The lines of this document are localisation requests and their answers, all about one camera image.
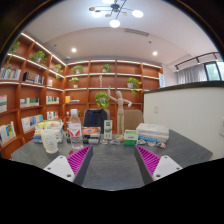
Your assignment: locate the wooden artist mannequin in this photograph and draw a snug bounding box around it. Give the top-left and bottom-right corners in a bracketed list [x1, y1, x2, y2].
[107, 86, 133, 142]

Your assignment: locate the black ceiling track rail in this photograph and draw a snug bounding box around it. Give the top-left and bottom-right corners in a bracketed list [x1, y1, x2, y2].
[174, 51, 221, 71]

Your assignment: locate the tall green white carton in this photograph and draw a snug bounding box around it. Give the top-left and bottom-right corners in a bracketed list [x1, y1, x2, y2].
[103, 119, 114, 140]

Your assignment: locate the wooden bookshelf unit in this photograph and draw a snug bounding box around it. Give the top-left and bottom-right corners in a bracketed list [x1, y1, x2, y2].
[0, 31, 164, 158]

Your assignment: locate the window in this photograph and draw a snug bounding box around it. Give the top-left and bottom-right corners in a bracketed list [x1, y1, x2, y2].
[203, 60, 224, 82]

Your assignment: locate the branched ceiling lamp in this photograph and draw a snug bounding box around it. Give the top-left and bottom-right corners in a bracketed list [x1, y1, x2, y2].
[88, 0, 145, 29]

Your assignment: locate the white wall poster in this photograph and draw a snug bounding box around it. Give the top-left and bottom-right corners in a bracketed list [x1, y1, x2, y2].
[158, 72, 166, 89]

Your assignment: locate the ceiling air vent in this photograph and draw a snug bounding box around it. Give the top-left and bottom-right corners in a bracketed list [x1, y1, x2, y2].
[124, 27, 150, 37]

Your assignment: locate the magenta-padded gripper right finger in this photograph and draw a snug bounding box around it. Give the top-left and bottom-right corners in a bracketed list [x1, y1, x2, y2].
[133, 144, 183, 187]

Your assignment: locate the grey curtain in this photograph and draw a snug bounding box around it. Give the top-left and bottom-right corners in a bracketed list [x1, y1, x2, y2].
[176, 63, 208, 85]

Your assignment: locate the chair with dark jacket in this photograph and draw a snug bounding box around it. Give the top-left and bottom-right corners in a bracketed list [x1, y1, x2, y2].
[82, 108, 109, 133]

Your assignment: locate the small green white box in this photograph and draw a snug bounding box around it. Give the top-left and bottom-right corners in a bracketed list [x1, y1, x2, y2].
[123, 129, 140, 147]

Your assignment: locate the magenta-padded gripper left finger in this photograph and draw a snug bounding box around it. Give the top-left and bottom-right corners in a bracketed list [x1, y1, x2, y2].
[43, 144, 95, 187]

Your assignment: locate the clear plastic water bottle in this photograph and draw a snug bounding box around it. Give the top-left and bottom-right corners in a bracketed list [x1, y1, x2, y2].
[67, 108, 84, 151]

